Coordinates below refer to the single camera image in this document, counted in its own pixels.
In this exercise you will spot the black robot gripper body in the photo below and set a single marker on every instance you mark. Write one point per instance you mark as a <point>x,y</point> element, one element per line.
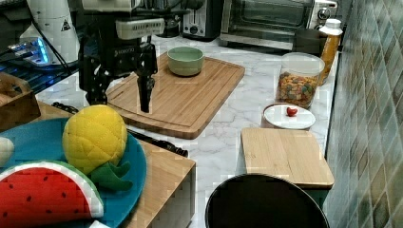
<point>101,47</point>

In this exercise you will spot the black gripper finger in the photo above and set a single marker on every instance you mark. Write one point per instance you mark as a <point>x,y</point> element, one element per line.
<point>145,86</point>
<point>95,84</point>

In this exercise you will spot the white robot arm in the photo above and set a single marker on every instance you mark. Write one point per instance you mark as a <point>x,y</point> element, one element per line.
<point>51,23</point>

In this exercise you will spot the green ceramic bowl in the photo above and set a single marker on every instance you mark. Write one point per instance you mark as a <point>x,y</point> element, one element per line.
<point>185,61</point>

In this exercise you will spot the large bamboo cutting board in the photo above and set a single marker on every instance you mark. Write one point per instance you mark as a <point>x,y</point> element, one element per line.
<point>180,106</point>

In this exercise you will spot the yellow plush pineapple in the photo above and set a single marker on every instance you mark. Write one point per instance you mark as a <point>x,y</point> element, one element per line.
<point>94,142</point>

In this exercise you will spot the wooden box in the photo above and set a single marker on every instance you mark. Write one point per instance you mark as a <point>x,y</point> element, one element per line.
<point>18,102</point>

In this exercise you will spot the black toaster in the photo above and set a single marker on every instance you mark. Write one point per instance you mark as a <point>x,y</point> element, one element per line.
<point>203,23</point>

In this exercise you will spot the white plush item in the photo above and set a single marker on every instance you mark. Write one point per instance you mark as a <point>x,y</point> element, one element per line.
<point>6,150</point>

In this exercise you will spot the plush watermelon slice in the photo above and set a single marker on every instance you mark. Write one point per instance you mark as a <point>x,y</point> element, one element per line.
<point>38,193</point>

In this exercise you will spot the silver toaster oven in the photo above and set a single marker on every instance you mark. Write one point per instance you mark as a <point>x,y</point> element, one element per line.
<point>272,23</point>

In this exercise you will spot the small red knob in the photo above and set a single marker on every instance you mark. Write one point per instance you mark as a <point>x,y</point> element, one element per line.
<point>291,112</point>

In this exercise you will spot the clear cereal jar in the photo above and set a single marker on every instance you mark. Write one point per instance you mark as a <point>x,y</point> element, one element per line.
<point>298,78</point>

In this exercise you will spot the black round pot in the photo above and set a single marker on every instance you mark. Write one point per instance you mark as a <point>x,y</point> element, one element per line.
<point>260,201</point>

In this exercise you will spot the small bamboo lid box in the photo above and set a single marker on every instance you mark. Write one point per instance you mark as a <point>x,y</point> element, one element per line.
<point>293,155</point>

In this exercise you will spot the orange juice bottle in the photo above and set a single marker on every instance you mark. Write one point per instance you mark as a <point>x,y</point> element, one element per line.
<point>333,31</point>

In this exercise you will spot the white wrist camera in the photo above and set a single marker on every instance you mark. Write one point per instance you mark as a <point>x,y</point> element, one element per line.
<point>127,30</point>

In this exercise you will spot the black drawer handle bar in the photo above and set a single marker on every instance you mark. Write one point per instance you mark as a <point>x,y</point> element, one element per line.
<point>160,143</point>

